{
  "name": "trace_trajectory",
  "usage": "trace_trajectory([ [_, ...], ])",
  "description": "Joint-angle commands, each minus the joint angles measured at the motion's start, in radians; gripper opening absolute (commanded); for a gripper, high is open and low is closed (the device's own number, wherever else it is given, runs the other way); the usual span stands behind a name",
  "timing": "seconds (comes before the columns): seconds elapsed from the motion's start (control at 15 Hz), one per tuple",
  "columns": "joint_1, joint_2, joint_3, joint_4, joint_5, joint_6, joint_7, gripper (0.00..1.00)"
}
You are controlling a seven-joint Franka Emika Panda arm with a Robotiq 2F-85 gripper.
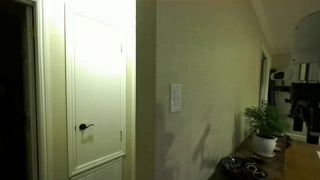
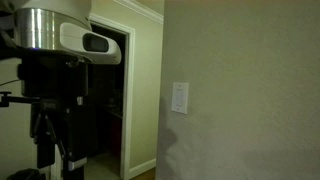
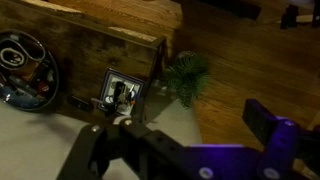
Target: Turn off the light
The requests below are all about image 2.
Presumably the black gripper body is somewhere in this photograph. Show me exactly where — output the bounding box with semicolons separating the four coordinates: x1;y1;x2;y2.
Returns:
17;55;89;100

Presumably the white wall light switch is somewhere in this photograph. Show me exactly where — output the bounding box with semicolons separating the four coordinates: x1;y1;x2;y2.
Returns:
171;82;189;114

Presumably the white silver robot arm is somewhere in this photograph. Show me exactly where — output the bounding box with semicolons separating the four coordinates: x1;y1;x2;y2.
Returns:
1;0;121;180

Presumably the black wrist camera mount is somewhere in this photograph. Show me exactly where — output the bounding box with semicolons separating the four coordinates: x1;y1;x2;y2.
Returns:
0;91;40;107

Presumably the white door frame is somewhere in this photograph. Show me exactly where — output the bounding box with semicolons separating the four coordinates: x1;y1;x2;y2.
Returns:
90;13;135;180

